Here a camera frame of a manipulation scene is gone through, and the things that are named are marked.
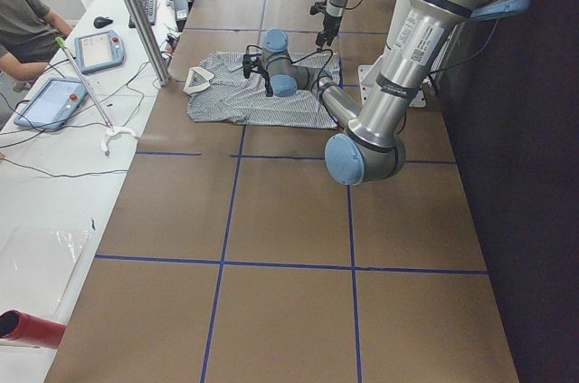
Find black computer mouse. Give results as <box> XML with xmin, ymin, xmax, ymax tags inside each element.
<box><xmin>93</xmin><ymin>16</ymin><xmax>113</xmax><ymax>29</ymax></box>

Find aluminium frame post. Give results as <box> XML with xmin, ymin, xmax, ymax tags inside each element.
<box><xmin>123</xmin><ymin>0</ymin><xmax>170</xmax><ymax>86</ymax></box>

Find navy white striped polo shirt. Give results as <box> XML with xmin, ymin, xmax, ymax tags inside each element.
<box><xmin>183</xmin><ymin>52</ymin><xmax>336</xmax><ymax>129</ymax></box>

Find far teach pendant tablet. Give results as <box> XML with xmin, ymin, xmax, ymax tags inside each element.
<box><xmin>74</xmin><ymin>30</ymin><xmax>125</xmax><ymax>74</ymax></box>

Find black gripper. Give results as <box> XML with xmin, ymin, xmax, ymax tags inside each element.
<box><xmin>309</xmin><ymin>2</ymin><xmax>342</xmax><ymax>48</ymax></box>
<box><xmin>242</xmin><ymin>53</ymin><xmax>272</xmax><ymax>97</ymax></box>

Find clear plastic sheet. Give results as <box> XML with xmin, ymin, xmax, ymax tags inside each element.
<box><xmin>1</xmin><ymin>227</ymin><xmax>91</xmax><ymax>319</ymax></box>

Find seated person in grey shirt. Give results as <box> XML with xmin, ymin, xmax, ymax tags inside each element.
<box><xmin>1</xmin><ymin>0</ymin><xmax>73</xmax><ymax>81</ymax></box>

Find black cable on white table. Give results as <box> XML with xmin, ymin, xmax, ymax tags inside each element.
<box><xmin>0</xmin><ymin>56</ymin><xmax>157</xmax><ymax>180</ymax></box>

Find black keyboard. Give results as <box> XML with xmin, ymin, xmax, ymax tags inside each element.
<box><xmin>139</xmin><ymin>0</ymin><xmax>157</xmax><ymax>25</ymax></box>

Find near teach pendant tablet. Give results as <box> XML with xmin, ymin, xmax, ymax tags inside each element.
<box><xmin>14</xmin><ymin>77</ymin><xmax>87</xmax><ymax>130</ymax></box>

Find red cylinder bottle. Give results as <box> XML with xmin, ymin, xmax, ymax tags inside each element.
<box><xmin>1</xmin><ymin>310</ymin><xmax>66</xmax><ymax>349</ymax></box>

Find teach pendant tablet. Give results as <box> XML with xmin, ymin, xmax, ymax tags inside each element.
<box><xmin>74</xmin><ymin>30</ymin><xmax>125</xmax><ymax>74</ymax></box>
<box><xmin>14</xmin><ymin>77</ymin><xmax>87</xmax><ymax>130</ymax></box>

